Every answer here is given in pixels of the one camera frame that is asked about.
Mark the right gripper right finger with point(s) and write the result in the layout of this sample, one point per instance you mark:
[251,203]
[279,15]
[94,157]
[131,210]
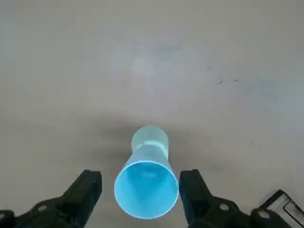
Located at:
[209,215]

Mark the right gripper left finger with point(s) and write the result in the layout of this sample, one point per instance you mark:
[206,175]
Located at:
[59,212]

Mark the blue plastic cup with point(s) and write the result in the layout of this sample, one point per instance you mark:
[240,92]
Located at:
[145,190]

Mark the green plastic cup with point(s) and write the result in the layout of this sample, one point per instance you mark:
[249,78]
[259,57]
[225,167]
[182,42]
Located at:
[148,134]

